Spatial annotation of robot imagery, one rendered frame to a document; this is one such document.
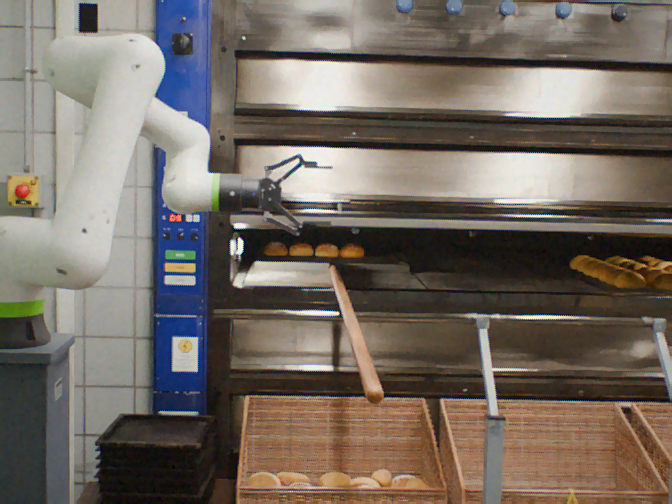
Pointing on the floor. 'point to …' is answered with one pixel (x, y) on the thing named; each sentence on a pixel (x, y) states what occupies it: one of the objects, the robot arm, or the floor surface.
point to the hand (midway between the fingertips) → (327, 195)
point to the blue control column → (176, 99)
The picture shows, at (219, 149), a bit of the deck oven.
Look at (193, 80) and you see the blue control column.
